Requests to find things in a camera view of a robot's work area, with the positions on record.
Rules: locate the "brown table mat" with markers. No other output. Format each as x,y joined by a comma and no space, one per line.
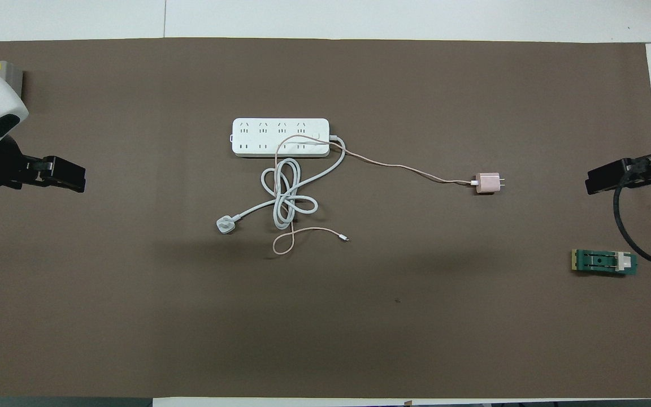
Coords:
359,328

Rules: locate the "pink charger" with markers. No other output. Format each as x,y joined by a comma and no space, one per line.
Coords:
487,183

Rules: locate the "green knife switch block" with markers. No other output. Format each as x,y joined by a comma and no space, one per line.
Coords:
597,262

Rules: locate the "grey button control box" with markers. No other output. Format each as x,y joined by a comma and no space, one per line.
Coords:
12,76

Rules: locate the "white power strip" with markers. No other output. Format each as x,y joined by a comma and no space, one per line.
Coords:
252,138

